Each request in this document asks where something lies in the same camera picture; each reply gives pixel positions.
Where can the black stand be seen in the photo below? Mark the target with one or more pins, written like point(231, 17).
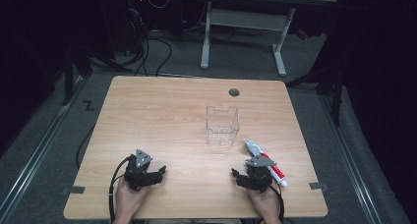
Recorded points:
point(337, 96)
point(68, 76)

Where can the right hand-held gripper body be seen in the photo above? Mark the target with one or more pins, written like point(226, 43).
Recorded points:
point(259, 178)

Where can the clear plastic box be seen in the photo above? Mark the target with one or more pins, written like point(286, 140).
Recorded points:
point(222, 125)

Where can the person's left hand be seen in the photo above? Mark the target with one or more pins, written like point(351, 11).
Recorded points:
point(129, 201)

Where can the white red blue toothpaste tube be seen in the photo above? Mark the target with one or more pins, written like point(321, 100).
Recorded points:
point(257, 150)

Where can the metal floor rail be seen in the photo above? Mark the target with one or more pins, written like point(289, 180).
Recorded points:
point(36, 158)
point(352, 161)

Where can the person's right hand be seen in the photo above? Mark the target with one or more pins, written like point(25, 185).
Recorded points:
point(265, 202)

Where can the grey tape piece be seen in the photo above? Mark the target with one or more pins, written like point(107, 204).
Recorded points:
point(318, 185)

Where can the white frame wooden desk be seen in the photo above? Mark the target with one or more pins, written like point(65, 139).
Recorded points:
point(249, 19)

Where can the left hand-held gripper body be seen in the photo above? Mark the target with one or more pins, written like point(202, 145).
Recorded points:
point(137, 176)

